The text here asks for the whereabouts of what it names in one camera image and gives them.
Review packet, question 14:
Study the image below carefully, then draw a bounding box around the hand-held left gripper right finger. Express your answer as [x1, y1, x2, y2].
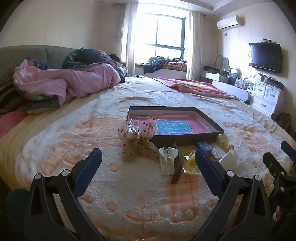
[192, 147, 273, 241]

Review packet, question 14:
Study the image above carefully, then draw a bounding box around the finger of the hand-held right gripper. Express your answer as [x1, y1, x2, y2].
[262, 152, 290, 183]
[281, 141, 296, 158]

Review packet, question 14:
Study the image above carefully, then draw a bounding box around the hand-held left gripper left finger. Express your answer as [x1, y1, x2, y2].
[24, 148, 107, 241]

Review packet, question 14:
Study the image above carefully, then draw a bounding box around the dark box with pink inside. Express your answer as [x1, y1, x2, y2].
[126, 106, 225, 147]

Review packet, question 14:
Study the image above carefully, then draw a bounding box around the white cloud-shaped hair claw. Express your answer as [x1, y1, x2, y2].
[159, 147, 179, 176]

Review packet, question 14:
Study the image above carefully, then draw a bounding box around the polka-dot mesh hair bow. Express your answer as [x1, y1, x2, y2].
[118, 117, 163, 163]

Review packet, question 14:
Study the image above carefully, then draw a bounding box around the person's right hand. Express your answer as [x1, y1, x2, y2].
[272, 206, 288, 230]

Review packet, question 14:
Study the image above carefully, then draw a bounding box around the small white box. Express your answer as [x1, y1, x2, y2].
[219, 148, 235, 166]

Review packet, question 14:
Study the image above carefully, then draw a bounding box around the small dark blue box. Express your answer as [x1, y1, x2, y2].
[198, 141, 212, 152]

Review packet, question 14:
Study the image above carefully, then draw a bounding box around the dark brown bag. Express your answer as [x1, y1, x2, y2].
[271, 112, 292, 136]

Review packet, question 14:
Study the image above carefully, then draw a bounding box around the brown hair clip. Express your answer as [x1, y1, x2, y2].
[171, 143, 184, 184]

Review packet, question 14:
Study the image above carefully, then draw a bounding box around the clear bag with clips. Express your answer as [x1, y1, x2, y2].
[216, 134, 234, 150]

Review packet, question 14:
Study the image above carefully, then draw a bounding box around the blue printed card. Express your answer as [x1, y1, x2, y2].
[155, 120, 193, 134]

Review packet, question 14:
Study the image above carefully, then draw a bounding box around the white drawer dresser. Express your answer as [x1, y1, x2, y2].
[251, 79, 285, 116]

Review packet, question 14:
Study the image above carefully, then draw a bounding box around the black set-top box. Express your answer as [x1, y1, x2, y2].
[261, 77, 284, 90]

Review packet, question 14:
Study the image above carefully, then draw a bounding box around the pink and yellow blanket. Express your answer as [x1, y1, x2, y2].
[153, 77, 240, 101]

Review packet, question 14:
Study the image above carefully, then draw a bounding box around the white rounded desk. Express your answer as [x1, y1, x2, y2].
[200, 70, 252, 102]

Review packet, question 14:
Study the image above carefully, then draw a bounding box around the pink floral quilt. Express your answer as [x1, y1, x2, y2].
[13, 47, 126, 115]

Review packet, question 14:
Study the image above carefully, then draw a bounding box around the striped dark pillow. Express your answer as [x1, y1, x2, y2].
[0, 77, 29, 116]

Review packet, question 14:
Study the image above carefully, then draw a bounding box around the orange floral bedding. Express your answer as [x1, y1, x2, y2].
[164, 59, 187, 70]

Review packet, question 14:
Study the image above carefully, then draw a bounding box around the dark blue clothes pile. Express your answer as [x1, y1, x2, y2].
[143, 56, 167, 74]

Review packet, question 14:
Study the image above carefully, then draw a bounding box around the sheer white curtain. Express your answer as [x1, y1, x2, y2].
[117, 3, 139, 77]
[186, 10, 204, 80]

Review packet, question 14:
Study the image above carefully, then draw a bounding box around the grey headboard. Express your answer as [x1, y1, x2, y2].
[0, 45, 77, 81]

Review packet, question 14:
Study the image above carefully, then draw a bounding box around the white air conditioner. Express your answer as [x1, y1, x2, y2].
[217, 15, 243, 30]

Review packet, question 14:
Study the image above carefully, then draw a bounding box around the window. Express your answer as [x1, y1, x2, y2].
[134, 9, 192, 63]

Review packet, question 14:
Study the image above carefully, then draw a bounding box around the yellow ring in clear bag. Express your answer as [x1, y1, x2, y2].
[182, 149, 201, 175]

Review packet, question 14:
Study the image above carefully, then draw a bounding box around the black wall television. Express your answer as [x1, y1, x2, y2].
[249, 42, 282, 73]

